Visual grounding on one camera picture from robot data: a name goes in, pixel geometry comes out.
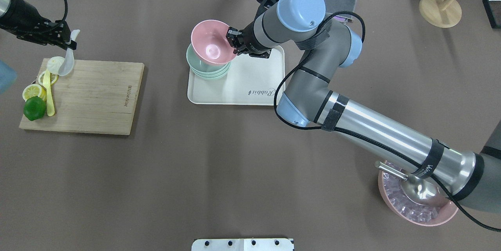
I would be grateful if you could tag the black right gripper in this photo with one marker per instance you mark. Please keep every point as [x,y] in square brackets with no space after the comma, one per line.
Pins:
[248,39]

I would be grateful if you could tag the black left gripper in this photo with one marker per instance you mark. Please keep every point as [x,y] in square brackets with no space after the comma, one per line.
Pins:
[24,15]

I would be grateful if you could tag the white ceramic spoon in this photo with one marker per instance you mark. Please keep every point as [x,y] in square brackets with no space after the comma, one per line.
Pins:
[68,64]

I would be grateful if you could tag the small pink bowl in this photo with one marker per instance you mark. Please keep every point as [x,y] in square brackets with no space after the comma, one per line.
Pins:
[210,44]

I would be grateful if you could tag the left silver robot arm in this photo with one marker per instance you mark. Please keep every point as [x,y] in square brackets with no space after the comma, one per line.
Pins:
[9,8]

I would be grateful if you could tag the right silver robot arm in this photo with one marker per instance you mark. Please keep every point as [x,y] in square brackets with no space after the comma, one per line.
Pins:
[467,178]

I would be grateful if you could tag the lower green bowls stack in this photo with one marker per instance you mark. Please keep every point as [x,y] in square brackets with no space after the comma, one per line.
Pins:
[212,75]

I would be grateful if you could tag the top green bowl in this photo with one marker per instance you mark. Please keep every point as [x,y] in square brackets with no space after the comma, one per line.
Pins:
[195,62]

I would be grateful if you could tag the large pink ice bowl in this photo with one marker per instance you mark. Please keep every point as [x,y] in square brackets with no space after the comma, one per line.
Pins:
[401,205]

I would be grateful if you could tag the lemon slice back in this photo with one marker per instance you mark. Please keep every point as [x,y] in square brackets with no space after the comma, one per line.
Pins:
[53,78]

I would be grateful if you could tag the lemon slice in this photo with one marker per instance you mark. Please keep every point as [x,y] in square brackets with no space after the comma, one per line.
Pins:
[53,78]
[34,90]

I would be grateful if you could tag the cream serving tray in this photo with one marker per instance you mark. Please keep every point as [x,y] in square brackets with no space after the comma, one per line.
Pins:
[250,81]

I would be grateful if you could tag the wooden cutting board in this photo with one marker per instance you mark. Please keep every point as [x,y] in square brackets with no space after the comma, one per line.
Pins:
[96,97]

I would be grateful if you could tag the lemon slice front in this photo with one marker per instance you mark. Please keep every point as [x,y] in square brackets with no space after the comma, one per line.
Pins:
[34,90]

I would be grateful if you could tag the yellow plastic knife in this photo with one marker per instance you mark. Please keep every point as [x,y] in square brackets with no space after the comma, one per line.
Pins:
[46,80]

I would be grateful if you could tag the green lime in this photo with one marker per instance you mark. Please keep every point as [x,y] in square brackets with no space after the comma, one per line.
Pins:
[34,108]

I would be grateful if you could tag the grey folded cloth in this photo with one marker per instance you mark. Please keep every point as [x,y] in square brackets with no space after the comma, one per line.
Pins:
[333,6]

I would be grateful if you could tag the wooden mug tree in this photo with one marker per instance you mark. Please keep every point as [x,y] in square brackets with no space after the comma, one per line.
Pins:
[441,13]

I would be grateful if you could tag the metal ice scoop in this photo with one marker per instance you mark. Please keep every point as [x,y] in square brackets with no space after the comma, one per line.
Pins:
[417,190]

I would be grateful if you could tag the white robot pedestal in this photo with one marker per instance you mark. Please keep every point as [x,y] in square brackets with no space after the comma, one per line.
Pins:
[244,244]

